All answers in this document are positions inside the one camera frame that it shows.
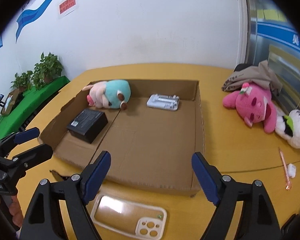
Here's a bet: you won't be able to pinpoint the black sunglasses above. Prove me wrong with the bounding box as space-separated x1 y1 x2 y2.
50 170 70 182

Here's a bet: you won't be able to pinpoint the person's left hand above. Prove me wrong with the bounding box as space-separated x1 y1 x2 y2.
0 195 24 228

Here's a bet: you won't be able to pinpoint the green covered table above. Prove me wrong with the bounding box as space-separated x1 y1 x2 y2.
0 76 70 139

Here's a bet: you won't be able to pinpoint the pink pen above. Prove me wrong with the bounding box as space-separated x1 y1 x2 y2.
278 148 292 191

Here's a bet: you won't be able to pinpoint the white earbuds case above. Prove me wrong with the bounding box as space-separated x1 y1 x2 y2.
287 164 296 178

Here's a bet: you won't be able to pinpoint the green potted plant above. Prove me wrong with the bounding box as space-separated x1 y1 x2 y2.
31 52 63 89
11 70 33 93

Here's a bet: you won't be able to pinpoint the black rectangular box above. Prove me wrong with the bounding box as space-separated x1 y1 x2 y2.
66 108 108 144

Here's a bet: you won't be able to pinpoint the white panda plush toy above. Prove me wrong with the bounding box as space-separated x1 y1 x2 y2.
275 109 300 149

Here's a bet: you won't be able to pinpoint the clear phone case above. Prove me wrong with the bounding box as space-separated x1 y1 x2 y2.
90 193 167 239

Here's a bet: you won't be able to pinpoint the pink and teal plush toy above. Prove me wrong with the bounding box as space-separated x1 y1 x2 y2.
82 80 131 110

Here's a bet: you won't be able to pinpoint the brown cardboard box tray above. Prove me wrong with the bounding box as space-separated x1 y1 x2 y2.
40 80 204 196

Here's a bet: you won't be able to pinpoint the beige folded cloth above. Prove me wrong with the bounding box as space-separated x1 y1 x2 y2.
222 60 282 95

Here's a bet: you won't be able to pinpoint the red wall sign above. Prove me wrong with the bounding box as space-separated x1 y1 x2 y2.
58 0 78 18

